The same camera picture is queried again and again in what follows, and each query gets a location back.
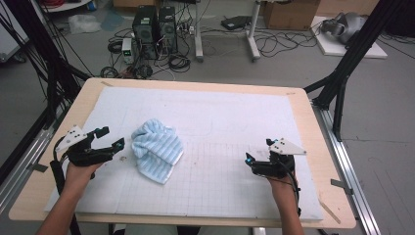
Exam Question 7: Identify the black laptop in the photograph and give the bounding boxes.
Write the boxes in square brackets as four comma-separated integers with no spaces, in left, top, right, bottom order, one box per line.
[220,15,253,31]

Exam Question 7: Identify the grey helmet-shaped device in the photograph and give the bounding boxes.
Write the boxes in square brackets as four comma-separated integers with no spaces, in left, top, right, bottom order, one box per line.
[320,12,368,45]

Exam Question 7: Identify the white floor board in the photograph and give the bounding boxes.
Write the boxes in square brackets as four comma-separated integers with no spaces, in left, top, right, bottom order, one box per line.
[309,15,389,60]

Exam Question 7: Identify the person's left hand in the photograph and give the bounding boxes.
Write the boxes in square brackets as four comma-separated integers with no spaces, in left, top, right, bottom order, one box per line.
[63,162,103,196]

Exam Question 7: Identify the coil of black cable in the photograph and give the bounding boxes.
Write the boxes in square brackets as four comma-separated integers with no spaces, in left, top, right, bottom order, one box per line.
[167,53,192,73]

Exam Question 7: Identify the aluminium rail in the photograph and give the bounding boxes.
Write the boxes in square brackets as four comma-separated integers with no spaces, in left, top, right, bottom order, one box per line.
[312,104,383,235]
[0,125,57,213]

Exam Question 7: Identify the brown cardboard box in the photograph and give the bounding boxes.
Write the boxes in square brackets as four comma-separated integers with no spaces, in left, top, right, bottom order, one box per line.
[262,0,321,31]

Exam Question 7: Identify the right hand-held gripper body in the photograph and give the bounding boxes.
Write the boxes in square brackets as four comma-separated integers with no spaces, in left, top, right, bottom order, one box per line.
[255,137,307,180]

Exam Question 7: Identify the thin wooden strip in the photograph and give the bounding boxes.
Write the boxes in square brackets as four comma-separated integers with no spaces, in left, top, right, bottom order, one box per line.
[317,199,342,225]

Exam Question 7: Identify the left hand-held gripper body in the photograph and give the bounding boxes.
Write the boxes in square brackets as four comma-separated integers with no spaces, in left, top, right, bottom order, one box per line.
[54,125,115,167]

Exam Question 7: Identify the hand-held gripper cable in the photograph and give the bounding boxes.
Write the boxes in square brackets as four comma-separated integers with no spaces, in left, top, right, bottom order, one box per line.
[277,160,302,218]
[48,135,82,235]

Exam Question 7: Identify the wide black computer tower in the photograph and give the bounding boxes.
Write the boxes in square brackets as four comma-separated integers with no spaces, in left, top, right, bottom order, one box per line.
[131,4,160,61]

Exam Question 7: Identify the black metal frame stand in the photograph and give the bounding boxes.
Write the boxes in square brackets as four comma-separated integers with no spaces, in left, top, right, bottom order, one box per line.
[0,0,92,128]
[302,0,407,143]

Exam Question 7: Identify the person's right hand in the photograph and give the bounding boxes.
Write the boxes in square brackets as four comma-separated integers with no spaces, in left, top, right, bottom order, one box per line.
[267,171,300,204]

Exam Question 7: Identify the narrow black computer tower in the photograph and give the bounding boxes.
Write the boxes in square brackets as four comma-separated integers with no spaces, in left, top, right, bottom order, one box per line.
[158,5,179,55]

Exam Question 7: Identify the right hand-held gripper cable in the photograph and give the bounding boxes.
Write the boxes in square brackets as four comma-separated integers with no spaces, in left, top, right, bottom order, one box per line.
[277,160,302,218]

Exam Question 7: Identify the clear plastic bag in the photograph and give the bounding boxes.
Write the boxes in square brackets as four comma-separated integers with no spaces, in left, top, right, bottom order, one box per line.
[68,13,103,35]

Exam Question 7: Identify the white foam mat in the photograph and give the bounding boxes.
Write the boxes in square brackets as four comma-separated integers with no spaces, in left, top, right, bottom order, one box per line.
[43,85,325,221]

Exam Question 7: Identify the loose black floor cables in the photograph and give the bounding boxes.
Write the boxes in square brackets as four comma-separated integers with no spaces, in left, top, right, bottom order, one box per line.
[254,27,322,59]

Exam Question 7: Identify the white desk leg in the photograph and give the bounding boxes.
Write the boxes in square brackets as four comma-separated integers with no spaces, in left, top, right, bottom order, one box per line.
[247,0,262,63]
[194,0,205,63]

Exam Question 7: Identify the left hand-held gripper cable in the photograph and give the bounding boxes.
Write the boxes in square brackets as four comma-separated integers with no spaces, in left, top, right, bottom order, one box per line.
[48,135,82,235]

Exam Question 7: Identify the white power supply box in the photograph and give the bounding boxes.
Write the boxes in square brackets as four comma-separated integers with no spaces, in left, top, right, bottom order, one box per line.
[120,37,135,65]

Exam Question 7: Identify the light blue striped towel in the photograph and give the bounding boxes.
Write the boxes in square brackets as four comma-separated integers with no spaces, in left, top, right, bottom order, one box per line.
[130,117,185,185]

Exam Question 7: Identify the black tape piece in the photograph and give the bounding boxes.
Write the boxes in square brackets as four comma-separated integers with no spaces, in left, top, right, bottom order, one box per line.
[330,178,354,196]
[30,162,49,173]

